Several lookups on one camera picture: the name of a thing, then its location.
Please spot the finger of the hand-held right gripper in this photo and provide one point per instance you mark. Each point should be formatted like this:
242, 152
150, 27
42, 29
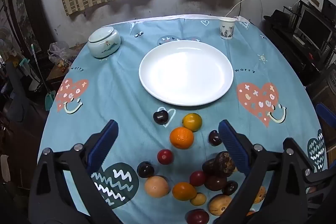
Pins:
325, 176

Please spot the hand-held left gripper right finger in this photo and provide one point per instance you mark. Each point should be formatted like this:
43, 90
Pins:
232, 142

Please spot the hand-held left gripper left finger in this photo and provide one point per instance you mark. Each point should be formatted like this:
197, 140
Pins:
102, 145

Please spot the large brown purple fruit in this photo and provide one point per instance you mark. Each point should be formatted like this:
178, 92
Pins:
223, 163

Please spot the dark red tomato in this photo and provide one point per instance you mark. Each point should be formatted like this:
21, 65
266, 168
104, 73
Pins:
215, 183

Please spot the dark cherry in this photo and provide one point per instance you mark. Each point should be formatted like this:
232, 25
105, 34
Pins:
145, 169
214, 138
230, 187
160, 117

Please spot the red cherry tomato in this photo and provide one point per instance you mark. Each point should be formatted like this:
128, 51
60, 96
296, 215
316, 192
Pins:
165, 156
197, 178

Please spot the striped pastry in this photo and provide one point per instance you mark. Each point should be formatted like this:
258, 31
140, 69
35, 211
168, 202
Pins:
260, 194

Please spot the striped yellow pepino melon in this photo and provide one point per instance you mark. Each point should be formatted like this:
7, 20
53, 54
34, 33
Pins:
220, 205

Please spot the small yellow longan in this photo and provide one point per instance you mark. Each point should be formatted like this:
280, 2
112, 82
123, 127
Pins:
198, 199

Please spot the cream round fruit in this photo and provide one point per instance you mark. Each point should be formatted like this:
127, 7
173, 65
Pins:
156, 186

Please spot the orange tomato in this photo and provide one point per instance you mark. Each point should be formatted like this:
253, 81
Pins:
184, 191

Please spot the orange mandarin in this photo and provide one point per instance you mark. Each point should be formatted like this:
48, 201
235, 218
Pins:
250, 213
181, 138

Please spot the red plum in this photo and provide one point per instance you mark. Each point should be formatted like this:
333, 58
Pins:
197, 216

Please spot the white plate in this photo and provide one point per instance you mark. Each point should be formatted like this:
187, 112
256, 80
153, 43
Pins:
186, 74

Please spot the yellow green tangerine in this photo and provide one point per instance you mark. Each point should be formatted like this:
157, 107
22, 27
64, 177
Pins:
192, 122

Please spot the blue printed tablecloth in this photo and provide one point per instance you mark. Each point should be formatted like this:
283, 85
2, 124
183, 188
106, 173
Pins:
118, 87

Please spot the blue chair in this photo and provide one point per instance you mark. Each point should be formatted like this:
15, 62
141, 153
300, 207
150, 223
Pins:
325, 112

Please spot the teal dustpan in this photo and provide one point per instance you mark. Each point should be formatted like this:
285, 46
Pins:
50, 102

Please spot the small wooden table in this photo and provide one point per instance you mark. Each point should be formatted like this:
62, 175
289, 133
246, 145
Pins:
56, 74

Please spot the clear plastic bag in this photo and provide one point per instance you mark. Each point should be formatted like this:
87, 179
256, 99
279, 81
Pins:
59, 52

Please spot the pale green lidded ceramic jar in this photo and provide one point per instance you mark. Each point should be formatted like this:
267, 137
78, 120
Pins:
104, 41

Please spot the black desk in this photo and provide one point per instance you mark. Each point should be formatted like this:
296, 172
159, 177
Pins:
288, 50

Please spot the printed paper cup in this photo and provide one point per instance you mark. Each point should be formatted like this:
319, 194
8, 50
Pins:
226, 27

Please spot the black hat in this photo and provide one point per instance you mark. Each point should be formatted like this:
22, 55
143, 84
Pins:
278, 18

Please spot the black computer monitor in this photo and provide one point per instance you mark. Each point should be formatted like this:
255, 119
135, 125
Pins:
312, 28

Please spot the black speaker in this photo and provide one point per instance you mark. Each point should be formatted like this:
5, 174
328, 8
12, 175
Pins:
329, 7

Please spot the framed wall painting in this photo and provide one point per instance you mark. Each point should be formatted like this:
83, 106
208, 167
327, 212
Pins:
23, 16

